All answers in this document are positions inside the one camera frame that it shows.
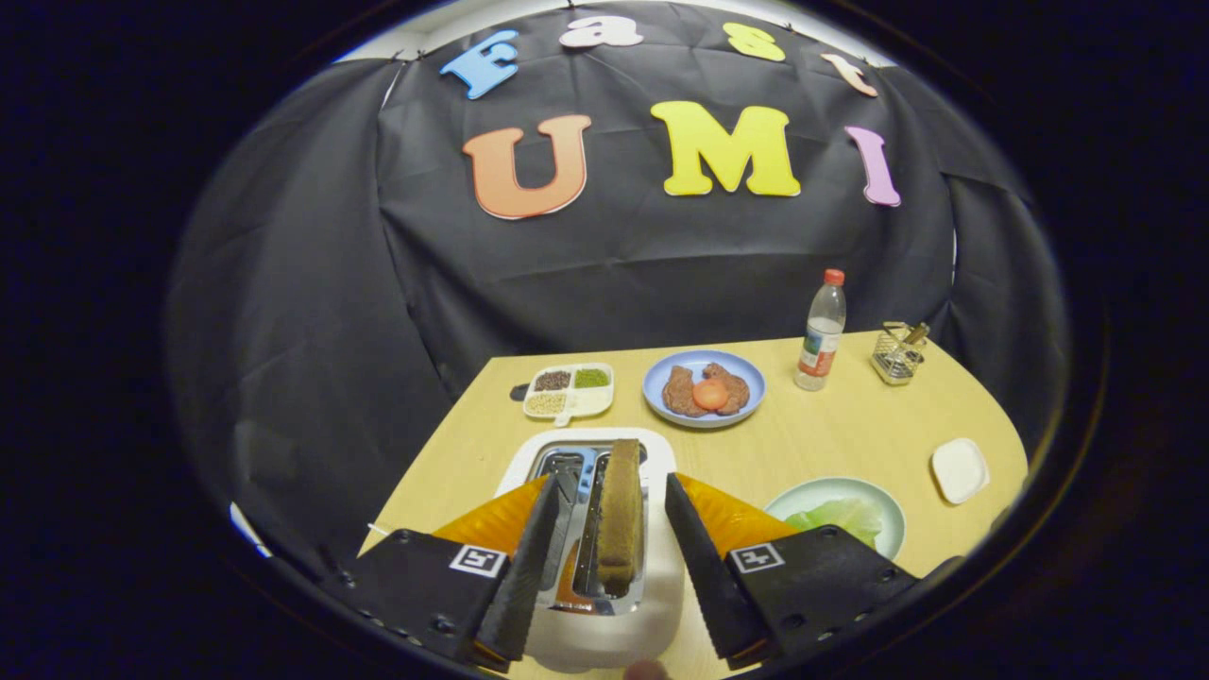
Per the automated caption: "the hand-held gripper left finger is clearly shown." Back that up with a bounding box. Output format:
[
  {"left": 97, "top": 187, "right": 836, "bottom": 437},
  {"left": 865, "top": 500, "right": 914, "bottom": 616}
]
[{"left": 321, "top": 472, "right": 564, "bottom": 674}]

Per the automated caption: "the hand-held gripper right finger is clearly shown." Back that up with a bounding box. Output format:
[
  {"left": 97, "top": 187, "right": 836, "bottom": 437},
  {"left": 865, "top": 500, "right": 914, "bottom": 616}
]
[{"left": 663, "top": 471, "right": 923, "bottom": 672}]

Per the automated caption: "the brown toast slice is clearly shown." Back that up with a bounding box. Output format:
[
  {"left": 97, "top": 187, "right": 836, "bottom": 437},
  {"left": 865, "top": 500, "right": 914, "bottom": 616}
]
[{"left": 594, "top": 437, "right": 646, "bottom": 599}]

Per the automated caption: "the green lettuce leaf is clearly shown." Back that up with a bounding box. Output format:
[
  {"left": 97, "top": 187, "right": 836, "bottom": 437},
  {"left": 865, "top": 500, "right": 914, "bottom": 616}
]
[{"left": 783, "top": 498, "right": 885, "bottom": 551}]

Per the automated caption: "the white toaster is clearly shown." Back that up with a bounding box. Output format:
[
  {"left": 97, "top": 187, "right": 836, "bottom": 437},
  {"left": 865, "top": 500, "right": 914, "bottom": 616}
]
[{"left": 492, "top": 427, "right": 687, "bottom": 674}]

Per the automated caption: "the pale green round plate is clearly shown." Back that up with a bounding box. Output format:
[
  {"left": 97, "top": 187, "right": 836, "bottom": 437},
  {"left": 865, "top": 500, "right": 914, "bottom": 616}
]
[{"left": 762, "top": 476, "right": 908, "bottom": 564}]

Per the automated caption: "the brown meat patty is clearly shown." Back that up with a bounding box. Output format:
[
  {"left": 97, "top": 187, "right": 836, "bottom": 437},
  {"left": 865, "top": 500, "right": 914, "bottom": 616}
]
[
  {"left": 703, "top": 362, "right": 752, "bottom": 416},
  {"left": 660, "top": 365, "right": 710, "bottom": 418}
]

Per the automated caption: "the white divided seasoning tray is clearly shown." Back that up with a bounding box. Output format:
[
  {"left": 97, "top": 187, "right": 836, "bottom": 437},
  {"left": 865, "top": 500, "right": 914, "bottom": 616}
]
[{"left": 521, "top": 362, "right": 616, "bottom": 428}]

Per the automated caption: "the blue plate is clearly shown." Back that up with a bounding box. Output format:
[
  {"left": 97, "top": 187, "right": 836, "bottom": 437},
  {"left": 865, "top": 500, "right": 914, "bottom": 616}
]
[{"left": 641, "top": 349, "right": 768, "bottom": 431}]

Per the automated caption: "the clear bottle with red cap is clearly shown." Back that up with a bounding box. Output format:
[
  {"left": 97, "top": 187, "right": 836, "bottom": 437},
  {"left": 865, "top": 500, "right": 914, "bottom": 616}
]
[{"left": 793, "top": 268, "right": 849, "bottom": 393}]

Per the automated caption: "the small white square plate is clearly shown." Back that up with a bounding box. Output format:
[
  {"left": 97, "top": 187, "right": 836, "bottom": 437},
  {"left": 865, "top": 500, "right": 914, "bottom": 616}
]
[{"left": 929, "top": 436, "right": 992, "bottom": 506}]

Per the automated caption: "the metal mesh utensil holder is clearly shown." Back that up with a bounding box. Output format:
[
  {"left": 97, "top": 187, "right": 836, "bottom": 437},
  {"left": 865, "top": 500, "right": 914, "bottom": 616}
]
[{"left": 870, "top": 321, "right": 932, "bottom": 387}]

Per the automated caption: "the black backdrop cloth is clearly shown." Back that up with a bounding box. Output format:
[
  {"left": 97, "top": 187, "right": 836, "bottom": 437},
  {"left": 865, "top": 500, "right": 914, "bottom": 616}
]
[{"left": 165, "top": 0, "right": 1073, "bottom": 577}]

